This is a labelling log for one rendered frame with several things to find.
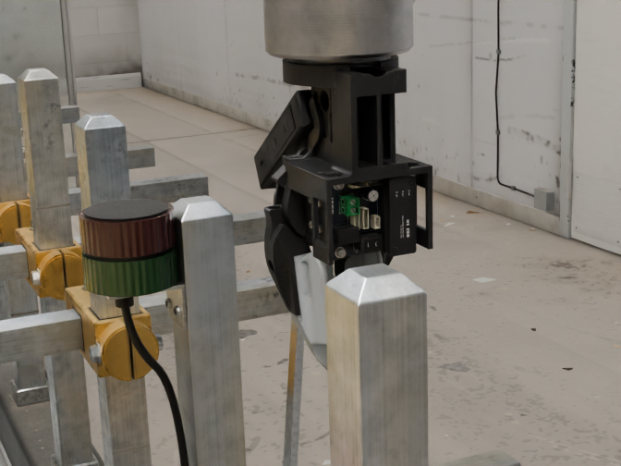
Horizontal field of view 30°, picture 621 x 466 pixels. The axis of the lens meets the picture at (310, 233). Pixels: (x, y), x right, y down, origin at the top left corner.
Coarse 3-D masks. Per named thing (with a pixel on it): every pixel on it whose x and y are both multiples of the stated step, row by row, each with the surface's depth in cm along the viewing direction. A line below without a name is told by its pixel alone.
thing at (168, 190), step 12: (144, 180) 157; (156, 180) 157; (168, 180) 156; (180, 180) 157; (192, 180) 157; (204, 180) 158; (72, 192) 151; (132, 192) 154; (144, 192) 155; (156, 192) 156; (168, 192) 156; (180, 192) 157; (192, 192) 158; (204, 192) 158; (72, 204) 151
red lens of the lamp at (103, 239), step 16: (80, 224) 72; (96, 224) 71; (112, 224) 70; (128, 224) 70; (144, 224) 71; (160, 224) 71; (80, 240) 73; (96, 240) 71; (112, 240) 71; (128, 240) 71; (144, 240) 71; (160, 240) 72; (176, 240) 74; (112, 256) 71; (128, 256) 71
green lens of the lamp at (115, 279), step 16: (160, 256) 72; (176, 256) 74; (96, 272) 72; (112, 272) 71; (128, 272) 71; (144, 272) 71; (160, 272) 72; (176, 272) 74; (96, 288) 72; (112, 288) 72; (128, 288) 71; (144, 288) 72; (160, 288) 72
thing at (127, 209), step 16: (96, 208) 74; (112, 208) 73; (128, 208) 73; (144, 208) 73; (160, 208) 73; (96, 256) 72; (144, 256) 71; (176, 288) 74; (128, 304) 74; (176, 304) 76; (128, 320) 75; (176, 320) 76; (144, 352) 75; (160, 368) 76; (176, 400) 77; (176, 416) 77; (176, 432) 78
